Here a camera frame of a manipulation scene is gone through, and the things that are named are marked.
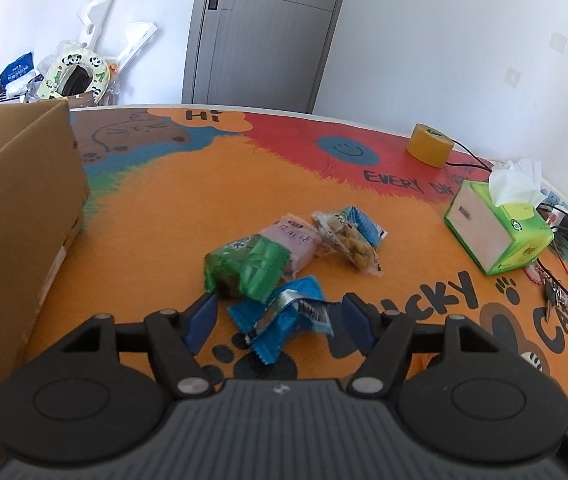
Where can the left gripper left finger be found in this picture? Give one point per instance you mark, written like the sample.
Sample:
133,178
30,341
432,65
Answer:
175,339

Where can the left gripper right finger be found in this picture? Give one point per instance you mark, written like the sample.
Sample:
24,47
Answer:
384,339

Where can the green wrapped snack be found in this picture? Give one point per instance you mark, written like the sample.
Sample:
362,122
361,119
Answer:
249,267

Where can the blue yellow snack packet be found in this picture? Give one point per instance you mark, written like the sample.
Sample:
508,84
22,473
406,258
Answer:
353,233

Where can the pink wrapped snack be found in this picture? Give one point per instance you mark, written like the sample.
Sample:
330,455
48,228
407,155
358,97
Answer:
299,237

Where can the colourful cartoon table mat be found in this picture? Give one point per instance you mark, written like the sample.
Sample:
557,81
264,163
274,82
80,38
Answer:
181,198

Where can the green tissue box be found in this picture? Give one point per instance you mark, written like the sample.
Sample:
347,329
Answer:
497,221

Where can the key bunch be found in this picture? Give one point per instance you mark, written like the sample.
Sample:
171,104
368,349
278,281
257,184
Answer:
556,298

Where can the yellow tape roll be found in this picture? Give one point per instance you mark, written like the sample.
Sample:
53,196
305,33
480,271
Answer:
429,146

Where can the cardboard box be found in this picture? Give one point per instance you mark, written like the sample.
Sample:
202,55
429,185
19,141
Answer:
43,190

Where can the grey door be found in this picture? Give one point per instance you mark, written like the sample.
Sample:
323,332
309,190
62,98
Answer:
258,53

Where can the blue plastic bag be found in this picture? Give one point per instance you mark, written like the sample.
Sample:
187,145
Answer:
18,73

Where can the white plastic bracket board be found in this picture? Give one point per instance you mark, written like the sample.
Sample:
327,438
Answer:
92,17

